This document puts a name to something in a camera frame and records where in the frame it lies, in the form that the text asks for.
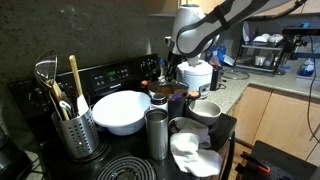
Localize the blue dish soap bottle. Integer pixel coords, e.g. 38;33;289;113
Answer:
217;46;226;65

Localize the white crumpled cloth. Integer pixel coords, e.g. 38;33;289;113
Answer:
170;117;223;177

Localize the black dish rack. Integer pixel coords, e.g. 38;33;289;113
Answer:
234;33;284;75

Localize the blue cleaner bottle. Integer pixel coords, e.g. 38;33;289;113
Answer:
297;59;315;77

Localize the steel ladle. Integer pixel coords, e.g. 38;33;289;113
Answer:
34;49;69;120

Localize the black power cable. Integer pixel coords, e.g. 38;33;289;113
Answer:
306;33;320;135

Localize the black electric stove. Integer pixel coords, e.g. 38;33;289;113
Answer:
8;53;238;180

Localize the grey ceramic bowl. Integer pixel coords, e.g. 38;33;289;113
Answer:
189;100;222;126

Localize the glass pot lid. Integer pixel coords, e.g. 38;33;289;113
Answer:
148;81;189;100

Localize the black orange clamp tool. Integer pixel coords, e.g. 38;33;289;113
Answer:
241;151;271;173

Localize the wooden spatula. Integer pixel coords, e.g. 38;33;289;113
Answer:
69;55;83;115

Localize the black table with holes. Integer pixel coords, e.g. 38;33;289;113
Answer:
232;141;317;180

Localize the perforated steel utensil holder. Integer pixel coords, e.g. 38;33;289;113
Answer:
51;110;100;160

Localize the black pot orange interior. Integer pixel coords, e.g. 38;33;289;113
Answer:
141;80;201;119

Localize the large white bowl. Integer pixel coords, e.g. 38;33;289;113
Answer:
92;90;150;136

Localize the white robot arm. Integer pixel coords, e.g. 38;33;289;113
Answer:
166;0;290;80

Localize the white rice cooker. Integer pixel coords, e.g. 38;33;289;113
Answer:
176;60;213;99

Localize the wooden base cabinet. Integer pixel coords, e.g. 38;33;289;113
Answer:
229;85;320;166

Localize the stainless steel tumbler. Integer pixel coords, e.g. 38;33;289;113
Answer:
145;109;168;160

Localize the white thermos bottle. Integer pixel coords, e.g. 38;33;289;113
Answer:
150;93;168;111

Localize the small steel bowl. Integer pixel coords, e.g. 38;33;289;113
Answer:
168;117;185;134

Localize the white silicone spatula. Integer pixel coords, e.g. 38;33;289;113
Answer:
77;95;89;116

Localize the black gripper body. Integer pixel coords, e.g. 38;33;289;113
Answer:
164;36;183;71

